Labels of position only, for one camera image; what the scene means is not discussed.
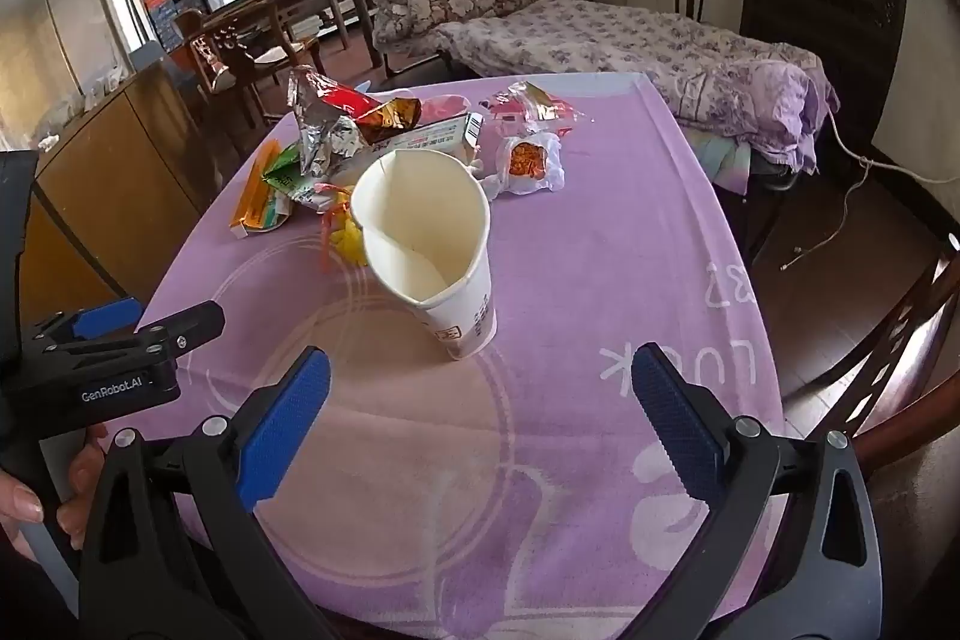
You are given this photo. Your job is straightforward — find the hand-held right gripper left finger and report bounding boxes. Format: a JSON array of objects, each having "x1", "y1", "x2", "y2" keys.
[{"x1": 79, "y1": 346, "x2": 331, "y2": 640}]

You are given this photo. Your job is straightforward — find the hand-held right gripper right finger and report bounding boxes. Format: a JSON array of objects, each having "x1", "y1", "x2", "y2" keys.
[{"x1": 630, "y1": 342, "x2": 886, "y2": 640}]

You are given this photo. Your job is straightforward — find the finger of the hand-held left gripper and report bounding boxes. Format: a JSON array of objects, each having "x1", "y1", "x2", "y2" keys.
[
  {"x1": 30, "y1": 299, "x2": 145, "y2": 352},
  {"x1": 46, "y1": 301, "x2": 227, "y2": 361}
]

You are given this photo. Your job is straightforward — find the green drink carton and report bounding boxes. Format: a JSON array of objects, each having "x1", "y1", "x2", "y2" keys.
[{"x1": 229, "y1": 139, "x2": 331, "y2": 240}]

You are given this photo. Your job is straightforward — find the red clear snack bag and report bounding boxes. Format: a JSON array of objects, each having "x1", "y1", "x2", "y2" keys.
[{"x1": 289, "y1": 64, "x2": 383, "y2": 180}]

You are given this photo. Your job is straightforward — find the white paper cup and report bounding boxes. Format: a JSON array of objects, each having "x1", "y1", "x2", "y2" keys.
[{"x1": 350, "y1": 149, "x2": 498, "y2": 360}]

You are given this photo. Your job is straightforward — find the white milk carton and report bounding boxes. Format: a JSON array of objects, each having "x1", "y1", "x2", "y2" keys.
[{"x1": 367, "y1": 111, "x2": 485, "y2": 157}]

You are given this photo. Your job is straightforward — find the person's left hand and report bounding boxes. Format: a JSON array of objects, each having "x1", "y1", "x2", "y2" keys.
[{"x1": 0, "y1": 422, "x2": 110, "y2": 545}]

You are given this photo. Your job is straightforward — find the light wooden cabinet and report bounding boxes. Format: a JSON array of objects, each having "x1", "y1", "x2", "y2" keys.
[{"x1": 0, "y1": 59, "x2": 226, "y2": 326}]

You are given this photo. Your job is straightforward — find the yellow wrapper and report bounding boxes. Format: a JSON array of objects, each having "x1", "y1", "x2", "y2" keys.
[{"x1": 319, "y1": 201, "x2": 368, "y2": 270}]

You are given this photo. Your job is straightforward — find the purple tablecloth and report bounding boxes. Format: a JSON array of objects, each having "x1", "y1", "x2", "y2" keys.
[{"x1": 139, "y1": 72, "x2": 788, "y2": 640}]

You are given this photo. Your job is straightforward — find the dark wooden chair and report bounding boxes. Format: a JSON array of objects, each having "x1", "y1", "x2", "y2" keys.
[{"x1": 780, "y1": 235, "x2": 960, "y2": 468}]

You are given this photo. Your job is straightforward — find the wooden armchair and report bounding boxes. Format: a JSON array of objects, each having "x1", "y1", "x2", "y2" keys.
[{"x1": 172, "y1": 0, "x2": 331, "y2": 124}]

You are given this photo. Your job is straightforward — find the orange snack wrapper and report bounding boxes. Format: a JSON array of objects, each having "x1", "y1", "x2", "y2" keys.
[{"x1": 352, "y1": 96, "x2": 421, "y2": 146}]

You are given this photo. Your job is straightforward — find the white bag with orange contents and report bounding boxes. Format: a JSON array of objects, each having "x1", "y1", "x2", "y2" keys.
[{"x1": 480, "y1": 131, "x2": 563, "y2": 200}]

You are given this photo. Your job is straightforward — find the clear red printed wrapper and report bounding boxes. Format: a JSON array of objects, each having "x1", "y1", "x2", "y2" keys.
[{"x1": 480, "y1": 81, "x2": 590, "y2": 139}]

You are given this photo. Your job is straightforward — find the floral covered bed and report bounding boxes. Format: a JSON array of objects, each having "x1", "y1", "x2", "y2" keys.
[{"x1": 375, "y1": 0, "x2": 841, "y2": 176}]

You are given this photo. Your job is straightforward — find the folded floral quilt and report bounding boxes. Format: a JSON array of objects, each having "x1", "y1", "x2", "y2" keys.
[{"x1": 369, "y1": 0, "x2": 560, "y2": 56}]

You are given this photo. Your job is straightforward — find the white cable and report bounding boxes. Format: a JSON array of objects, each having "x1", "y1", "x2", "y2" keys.
[{"x1": 780, "y1": 115, "x2": 953, "y2": 274}]

